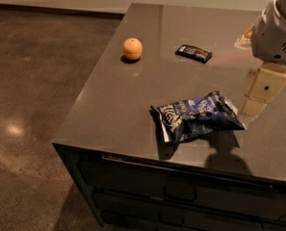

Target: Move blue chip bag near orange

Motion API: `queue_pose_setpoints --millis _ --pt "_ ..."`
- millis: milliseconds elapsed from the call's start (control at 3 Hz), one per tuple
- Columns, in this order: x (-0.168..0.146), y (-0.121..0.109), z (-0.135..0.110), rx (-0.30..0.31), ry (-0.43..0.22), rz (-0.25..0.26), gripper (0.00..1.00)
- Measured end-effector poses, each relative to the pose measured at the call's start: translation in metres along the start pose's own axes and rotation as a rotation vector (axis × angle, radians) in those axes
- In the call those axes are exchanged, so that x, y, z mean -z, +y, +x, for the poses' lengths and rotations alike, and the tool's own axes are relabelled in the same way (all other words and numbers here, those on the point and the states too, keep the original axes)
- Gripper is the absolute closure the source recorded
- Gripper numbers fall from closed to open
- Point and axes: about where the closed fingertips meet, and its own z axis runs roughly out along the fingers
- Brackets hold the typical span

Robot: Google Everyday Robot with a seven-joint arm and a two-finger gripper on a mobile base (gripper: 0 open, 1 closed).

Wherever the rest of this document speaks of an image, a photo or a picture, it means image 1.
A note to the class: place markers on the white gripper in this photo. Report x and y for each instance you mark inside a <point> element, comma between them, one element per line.
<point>272,38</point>

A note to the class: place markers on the blue chip bag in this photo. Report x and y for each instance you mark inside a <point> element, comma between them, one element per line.
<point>188,119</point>

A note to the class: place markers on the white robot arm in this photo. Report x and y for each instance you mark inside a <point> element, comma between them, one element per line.
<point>267,40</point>

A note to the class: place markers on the black snack bar wrapper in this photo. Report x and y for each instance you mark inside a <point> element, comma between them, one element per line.
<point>194,53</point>

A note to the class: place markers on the dark drawer cabinet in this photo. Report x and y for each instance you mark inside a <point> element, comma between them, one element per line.
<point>110,142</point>

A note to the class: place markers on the orange fruit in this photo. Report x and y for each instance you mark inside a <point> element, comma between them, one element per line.
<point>132,49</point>

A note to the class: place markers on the top cabinet drawer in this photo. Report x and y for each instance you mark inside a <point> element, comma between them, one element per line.
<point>119,175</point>

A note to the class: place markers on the cabinet drawer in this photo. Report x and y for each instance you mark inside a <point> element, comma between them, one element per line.
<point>139,223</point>
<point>119,175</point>
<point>196,220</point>

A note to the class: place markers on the bottom cabinet drawer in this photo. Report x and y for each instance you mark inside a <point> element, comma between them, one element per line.
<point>139,223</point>

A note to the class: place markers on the middle cabinet drawer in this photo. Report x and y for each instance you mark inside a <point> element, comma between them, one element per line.
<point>196,220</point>

